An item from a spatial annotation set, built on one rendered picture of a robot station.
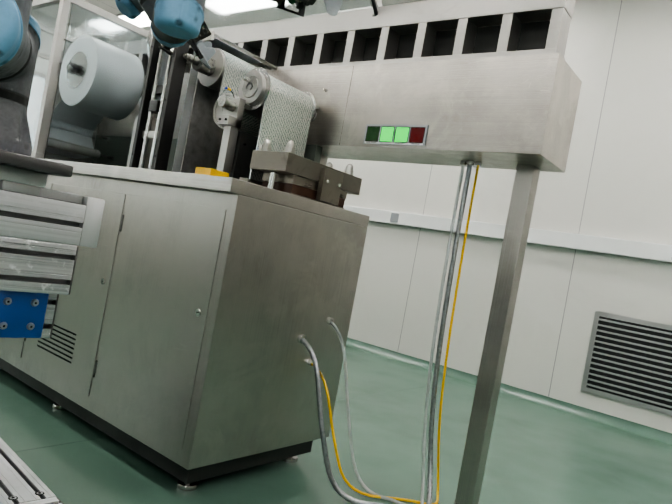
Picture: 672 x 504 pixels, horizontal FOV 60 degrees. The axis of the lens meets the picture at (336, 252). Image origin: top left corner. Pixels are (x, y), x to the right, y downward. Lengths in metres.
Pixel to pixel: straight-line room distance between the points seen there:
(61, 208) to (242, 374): 0.82
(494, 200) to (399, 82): 2.40
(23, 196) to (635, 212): 3.60
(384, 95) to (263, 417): 1.16
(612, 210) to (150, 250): 3.06
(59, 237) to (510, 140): 1.28
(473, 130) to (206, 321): 1.00
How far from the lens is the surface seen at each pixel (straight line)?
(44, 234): 1.12
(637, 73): 4.35
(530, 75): 1.90
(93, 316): 2.10
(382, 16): 2.26
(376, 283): 4.77
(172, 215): 1.80
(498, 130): 1.88
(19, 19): 0.98
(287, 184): 1.87
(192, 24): 1.02
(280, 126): 2.07
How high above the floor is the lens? 0.76
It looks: level
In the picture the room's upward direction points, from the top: 10 degrees clockwise
